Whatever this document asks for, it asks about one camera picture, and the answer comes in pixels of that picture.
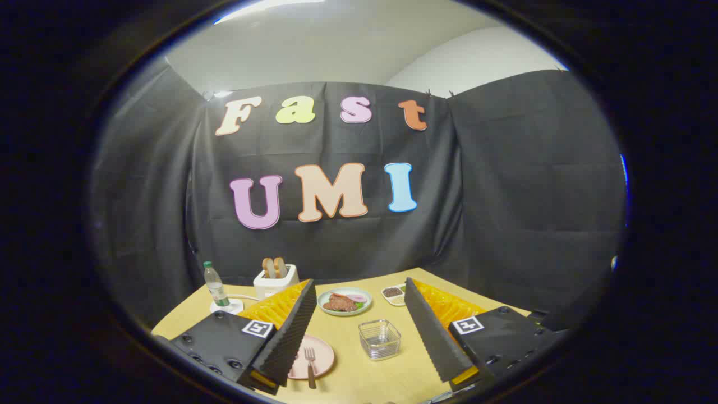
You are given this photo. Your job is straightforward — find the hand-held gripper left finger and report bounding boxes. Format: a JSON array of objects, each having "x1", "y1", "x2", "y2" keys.
[{"x1": 168, "y1": 279, "x2": 317, "y2": 396}]

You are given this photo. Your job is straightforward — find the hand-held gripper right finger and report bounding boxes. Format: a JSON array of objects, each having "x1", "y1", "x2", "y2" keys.
[{"x1": 404, "y1": 277, "x2": 567, "y2": 393}]

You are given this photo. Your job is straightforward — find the wooden handled fork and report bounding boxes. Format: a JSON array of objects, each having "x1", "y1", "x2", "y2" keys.
[{"x1": 303, "y1": 346, "x2": 317, "y2": 389}]

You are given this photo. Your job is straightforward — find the pink round plate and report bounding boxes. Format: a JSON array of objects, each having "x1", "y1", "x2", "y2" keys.
[{"x1": 287, "y1": 334, "x2": 336, "y2": 380}]

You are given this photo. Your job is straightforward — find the pale green food plate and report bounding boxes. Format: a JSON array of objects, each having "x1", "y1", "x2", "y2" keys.
[{"x1": 317, "y1": 287, "x2": 372, "y2": 317}]

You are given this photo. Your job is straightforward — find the cream white toaster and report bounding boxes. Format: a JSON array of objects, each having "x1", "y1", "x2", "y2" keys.
[{"x1": 254, "y1": 265, "x2": 300, "y2": 300}]

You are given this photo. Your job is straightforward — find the white divided grain dish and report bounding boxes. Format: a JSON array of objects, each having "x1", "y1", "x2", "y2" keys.
[{"x1": 381, "y1": 283, "x2": 408, "y2": 307}]

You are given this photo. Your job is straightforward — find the brown meat slices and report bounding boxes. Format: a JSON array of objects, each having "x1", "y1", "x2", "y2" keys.
[{"x1": 323, "y1": 293, "x2": 358, "y2": 313}]

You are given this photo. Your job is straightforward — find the clear plastic water bottle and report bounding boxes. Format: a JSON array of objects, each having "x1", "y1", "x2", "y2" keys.
[{"x1": 203, "y1": 261, "x2": 231, "y2": 307}]

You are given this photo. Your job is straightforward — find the metal wire cutlery basket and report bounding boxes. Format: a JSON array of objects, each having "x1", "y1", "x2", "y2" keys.
[{"x1": 358, "y1": 319, "x2": 402, "y2": 361}]

